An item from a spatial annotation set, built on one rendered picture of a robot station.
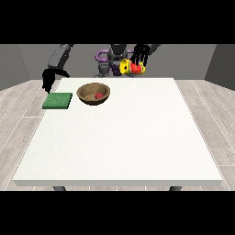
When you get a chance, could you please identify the yellow cup with melon print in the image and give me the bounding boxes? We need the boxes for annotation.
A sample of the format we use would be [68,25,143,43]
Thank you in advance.
[119,58,146,75]

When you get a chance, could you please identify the brown wooden bowl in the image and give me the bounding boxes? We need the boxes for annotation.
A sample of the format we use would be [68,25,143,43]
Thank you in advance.
[76,82,111,106]

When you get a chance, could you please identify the green square pad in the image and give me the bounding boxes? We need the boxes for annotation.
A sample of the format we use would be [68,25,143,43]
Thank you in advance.
[41,92,73,110]

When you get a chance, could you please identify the grey robot trunk purple rings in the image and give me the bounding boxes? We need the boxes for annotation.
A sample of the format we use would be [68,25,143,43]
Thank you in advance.
[94,44,136,79]

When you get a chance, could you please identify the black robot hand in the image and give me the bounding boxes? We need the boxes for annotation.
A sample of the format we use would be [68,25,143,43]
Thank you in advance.
[41,68,71,95]
[129,44,151,75]

